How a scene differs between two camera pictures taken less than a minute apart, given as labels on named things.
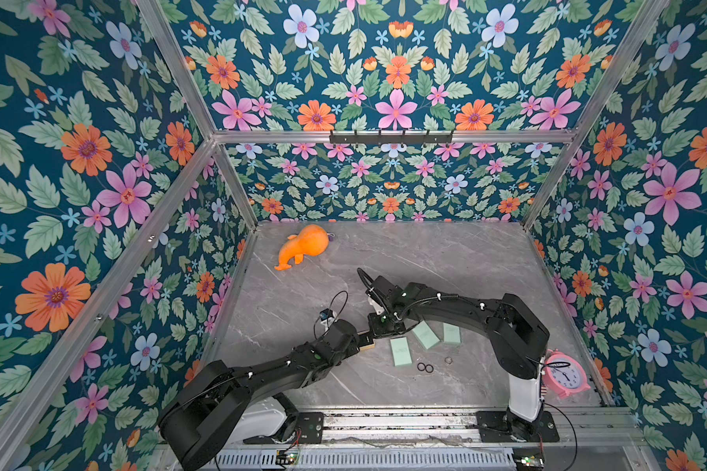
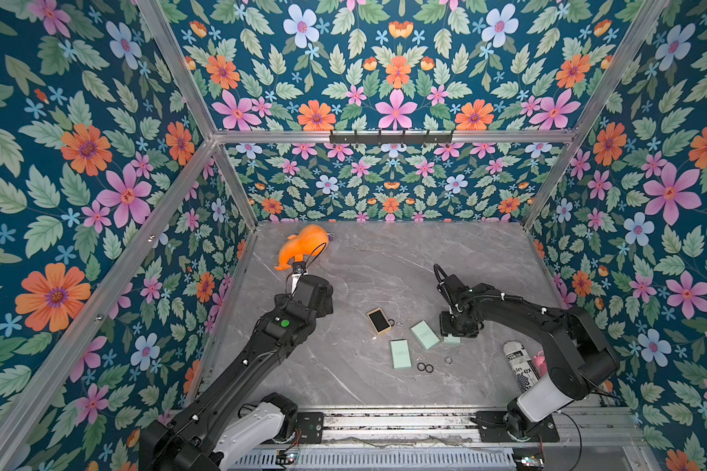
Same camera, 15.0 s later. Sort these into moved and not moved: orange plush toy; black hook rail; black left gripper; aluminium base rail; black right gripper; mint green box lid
Moved: black left gripper; black right gripper
Not moved: black hook rail; orange plush toy; mint green box lid; aluminium base rail
